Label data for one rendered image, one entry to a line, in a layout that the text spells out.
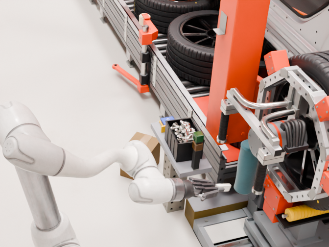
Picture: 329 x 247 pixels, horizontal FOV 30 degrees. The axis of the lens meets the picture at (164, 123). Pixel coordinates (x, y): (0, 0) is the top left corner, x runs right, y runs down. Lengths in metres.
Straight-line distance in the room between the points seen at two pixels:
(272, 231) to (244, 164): 0.47
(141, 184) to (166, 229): 1.05
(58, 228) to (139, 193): 0.35
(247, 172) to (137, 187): 0.65
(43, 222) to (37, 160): 0.48
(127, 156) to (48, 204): 0.34
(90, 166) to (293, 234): 1.28
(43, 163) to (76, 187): 1.59
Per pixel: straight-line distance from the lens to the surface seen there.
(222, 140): 2.66
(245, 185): 2.79
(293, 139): 2.33
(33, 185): 2.23
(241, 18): 2.68
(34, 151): 1.93
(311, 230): 3.03
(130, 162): 2.34
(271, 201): 2.81
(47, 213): 2.34
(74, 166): 2.03
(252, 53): 2.80
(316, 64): 2.49
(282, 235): 3.06
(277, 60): 2.62
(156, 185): 2.29
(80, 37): 5.01
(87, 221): 3.33
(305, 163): 2.72
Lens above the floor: 2.35
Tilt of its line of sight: 36 degrees down
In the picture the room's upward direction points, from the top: 4 degrees clockwise
